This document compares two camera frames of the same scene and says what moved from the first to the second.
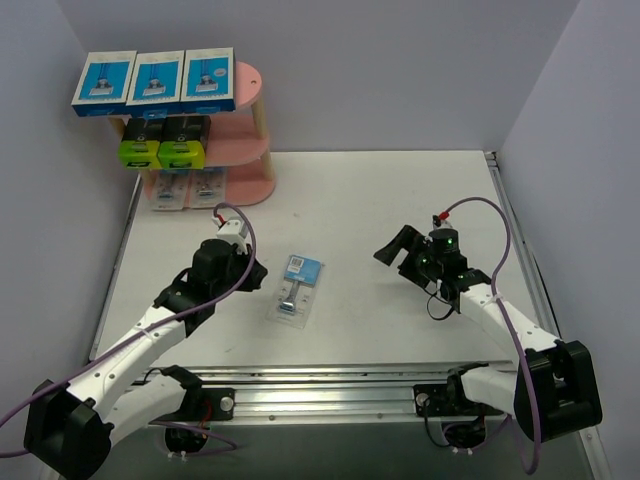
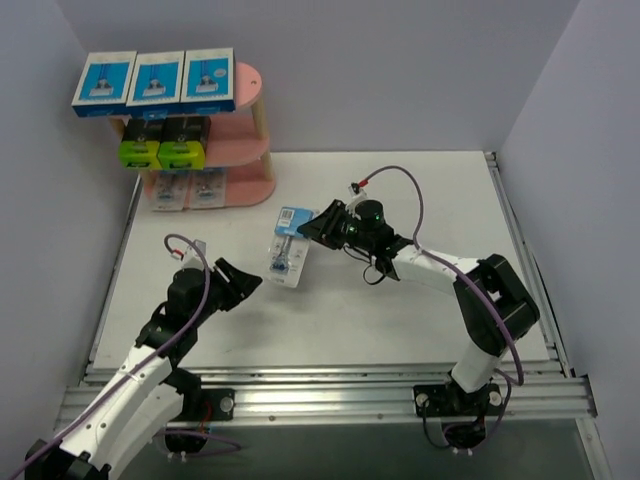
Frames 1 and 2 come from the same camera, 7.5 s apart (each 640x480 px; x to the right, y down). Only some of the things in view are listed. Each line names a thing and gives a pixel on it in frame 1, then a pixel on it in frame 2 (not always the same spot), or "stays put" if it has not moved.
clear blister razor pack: (295, 294) to (289, 251)
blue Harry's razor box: (208, 81) stays put
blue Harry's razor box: (104, 85) stays put
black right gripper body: (412, 257) to (335, 226)
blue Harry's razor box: (156, 83) stays put
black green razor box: (184, 142) stays put
